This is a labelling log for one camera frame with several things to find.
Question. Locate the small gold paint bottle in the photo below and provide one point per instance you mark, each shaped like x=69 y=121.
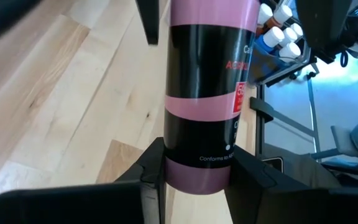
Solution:
x=289 y=35

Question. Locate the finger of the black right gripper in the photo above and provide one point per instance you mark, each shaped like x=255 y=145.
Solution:
x=325 y=25
x=149 y=18

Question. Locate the clear plastic bin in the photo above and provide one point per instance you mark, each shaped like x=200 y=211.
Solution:
x=269 y=68

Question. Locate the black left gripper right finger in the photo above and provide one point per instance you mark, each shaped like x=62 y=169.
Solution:
x=291 y=205

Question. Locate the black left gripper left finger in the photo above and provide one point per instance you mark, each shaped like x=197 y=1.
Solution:
x=73 y=205

